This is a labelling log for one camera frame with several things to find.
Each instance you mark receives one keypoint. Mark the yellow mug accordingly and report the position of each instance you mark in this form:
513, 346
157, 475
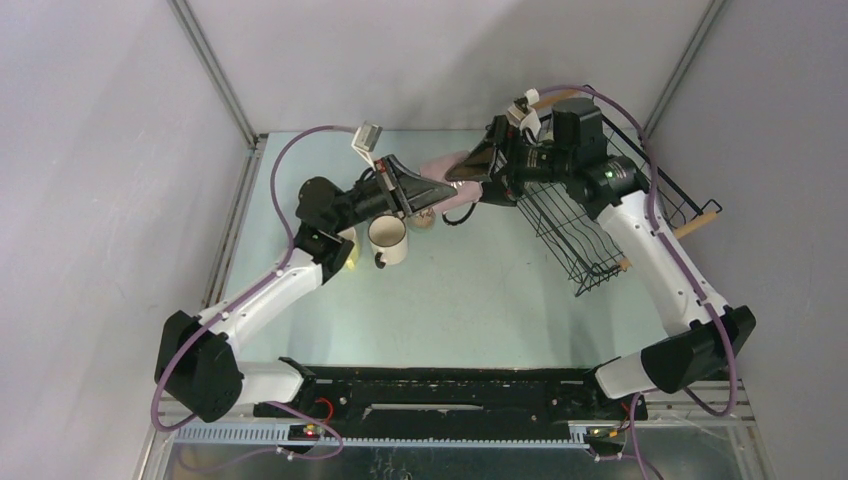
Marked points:
350, 234

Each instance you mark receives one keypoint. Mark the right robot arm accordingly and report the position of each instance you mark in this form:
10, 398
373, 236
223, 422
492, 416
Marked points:
704, 333

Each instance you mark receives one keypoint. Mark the white ribbed black-rimmed mug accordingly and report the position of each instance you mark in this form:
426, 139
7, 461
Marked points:
388, 238

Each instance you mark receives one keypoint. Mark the lilac mug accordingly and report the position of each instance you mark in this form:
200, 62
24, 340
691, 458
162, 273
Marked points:
457, 209

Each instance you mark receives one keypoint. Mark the black wire dish rack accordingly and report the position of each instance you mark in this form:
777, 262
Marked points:
600, 152

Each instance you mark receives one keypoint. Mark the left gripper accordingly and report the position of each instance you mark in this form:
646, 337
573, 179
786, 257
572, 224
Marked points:
418, 192

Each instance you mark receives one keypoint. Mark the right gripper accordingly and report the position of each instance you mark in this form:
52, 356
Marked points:
503, 188

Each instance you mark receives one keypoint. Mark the floral patterned mug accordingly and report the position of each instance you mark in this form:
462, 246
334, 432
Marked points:
422, 221

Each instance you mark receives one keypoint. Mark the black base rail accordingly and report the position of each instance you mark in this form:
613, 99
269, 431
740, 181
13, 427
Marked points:
458, 404

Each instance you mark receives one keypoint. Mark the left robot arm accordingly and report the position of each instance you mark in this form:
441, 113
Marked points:
199, 363

